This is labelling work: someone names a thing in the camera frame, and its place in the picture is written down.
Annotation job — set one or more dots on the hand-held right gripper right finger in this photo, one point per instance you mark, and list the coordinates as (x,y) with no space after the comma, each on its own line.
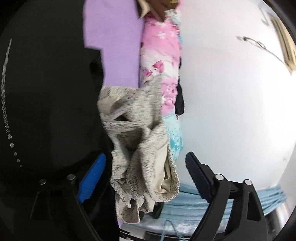
(196,176)

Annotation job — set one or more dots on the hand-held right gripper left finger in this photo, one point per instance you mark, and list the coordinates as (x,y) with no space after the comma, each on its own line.
(92,176)

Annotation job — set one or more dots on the black jacket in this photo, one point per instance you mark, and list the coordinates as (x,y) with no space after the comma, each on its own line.
(46,92)

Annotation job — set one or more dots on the light blue cover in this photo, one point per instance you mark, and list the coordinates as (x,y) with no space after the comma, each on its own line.
(185,208)

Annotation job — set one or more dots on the green cloth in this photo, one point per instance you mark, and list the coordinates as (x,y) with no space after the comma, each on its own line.
(157,212)

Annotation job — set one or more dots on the small black garment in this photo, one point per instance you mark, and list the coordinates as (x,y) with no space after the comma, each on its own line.
(180,102)

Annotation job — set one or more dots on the grey speckled sweater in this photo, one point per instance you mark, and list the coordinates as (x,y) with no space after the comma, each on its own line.
(138,115)

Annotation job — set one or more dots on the pink floral quilt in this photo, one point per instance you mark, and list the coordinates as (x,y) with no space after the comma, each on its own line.
(159,58)

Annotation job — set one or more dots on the purple bed blanket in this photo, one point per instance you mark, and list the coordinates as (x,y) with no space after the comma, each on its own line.
(115,34)

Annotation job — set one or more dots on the brown printed cloth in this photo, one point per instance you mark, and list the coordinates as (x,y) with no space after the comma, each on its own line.
(159,7)

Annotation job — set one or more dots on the tan wall frame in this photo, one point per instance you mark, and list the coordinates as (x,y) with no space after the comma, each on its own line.
(284,39)

